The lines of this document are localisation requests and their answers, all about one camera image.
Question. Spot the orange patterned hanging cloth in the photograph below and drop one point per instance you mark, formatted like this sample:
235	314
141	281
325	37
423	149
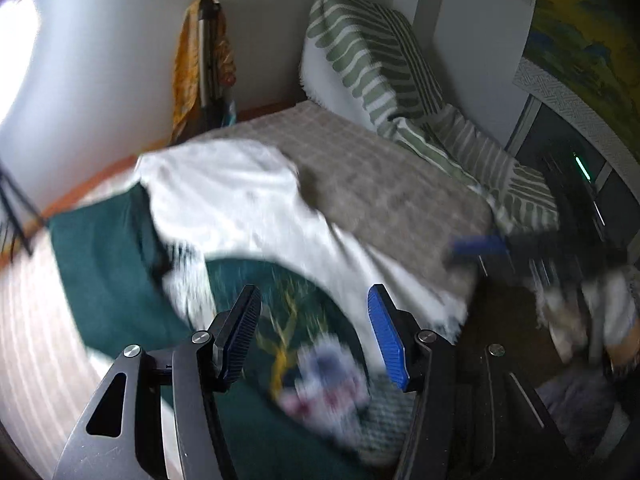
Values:
187	118

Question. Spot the white gloved right hand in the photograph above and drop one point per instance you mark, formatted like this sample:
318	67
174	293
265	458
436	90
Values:
601	317

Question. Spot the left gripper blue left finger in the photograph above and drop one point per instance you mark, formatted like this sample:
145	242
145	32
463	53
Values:
233	332

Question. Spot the green striped white pillow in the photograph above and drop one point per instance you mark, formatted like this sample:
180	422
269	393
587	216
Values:
362	61

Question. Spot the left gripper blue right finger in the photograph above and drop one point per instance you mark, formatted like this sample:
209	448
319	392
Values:
395	331

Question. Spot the framed landscape painting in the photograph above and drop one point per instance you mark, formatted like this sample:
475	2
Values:
590	46

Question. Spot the beige checked bed blanket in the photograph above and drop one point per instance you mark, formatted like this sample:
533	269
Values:
47	372

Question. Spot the orange bed sheet edge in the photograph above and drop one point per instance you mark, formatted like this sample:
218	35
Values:
73	197

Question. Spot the green and white garment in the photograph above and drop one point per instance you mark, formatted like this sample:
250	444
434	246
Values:
160	260

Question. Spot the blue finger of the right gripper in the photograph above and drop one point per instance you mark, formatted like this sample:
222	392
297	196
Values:
480	245

